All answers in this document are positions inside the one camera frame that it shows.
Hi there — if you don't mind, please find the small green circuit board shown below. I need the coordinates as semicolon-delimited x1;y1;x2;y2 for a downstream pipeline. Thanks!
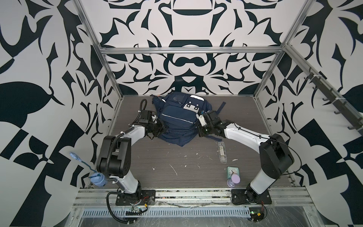
248;206;268;223

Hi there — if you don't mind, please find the aluminium frame rail base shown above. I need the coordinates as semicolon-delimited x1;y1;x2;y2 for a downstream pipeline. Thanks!
64;187;324;227

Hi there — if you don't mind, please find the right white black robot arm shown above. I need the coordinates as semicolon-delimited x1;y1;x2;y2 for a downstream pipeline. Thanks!
198;111;295;203

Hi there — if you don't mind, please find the small green square clock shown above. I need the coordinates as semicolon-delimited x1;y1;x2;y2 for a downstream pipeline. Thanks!
226;166;240;179

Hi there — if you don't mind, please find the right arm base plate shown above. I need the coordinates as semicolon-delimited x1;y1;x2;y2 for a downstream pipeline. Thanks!
231;189;272;205

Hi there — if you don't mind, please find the black wall hook rack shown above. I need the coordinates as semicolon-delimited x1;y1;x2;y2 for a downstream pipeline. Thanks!
304;67;363;136

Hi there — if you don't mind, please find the left black corrugated cable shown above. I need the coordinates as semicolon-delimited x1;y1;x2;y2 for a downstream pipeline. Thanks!
106;190;142;224

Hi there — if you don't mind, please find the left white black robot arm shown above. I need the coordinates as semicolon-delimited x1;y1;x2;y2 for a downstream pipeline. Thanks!
96;110;164;201

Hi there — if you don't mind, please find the purple cylindrical container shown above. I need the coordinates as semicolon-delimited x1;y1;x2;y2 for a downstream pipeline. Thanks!
227;173;240;188

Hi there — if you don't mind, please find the navy blue school backpack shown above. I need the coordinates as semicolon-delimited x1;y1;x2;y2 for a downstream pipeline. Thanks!
152;92;213;147

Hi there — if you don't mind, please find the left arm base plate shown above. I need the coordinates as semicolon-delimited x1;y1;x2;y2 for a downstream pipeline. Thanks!
115;190;156;206

